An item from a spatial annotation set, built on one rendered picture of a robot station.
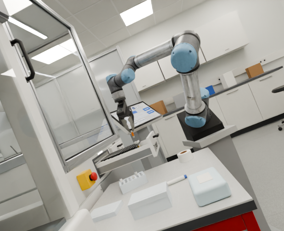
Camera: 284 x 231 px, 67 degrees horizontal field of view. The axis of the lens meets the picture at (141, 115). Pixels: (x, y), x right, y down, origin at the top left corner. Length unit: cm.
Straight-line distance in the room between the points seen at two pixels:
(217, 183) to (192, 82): 60
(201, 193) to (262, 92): 395
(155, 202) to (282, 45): 510
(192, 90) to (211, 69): 389
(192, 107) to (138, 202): 68
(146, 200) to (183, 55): 62
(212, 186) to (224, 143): 89
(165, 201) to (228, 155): 90
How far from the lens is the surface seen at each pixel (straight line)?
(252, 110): 442
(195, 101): 119
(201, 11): 531
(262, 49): 537
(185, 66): 101
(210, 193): 62
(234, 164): 155
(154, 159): 223
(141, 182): 100
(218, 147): 148
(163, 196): 68
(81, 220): 50
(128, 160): 119
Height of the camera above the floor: 104
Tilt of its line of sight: level
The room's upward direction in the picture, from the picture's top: 23 degrees counter-clockwise
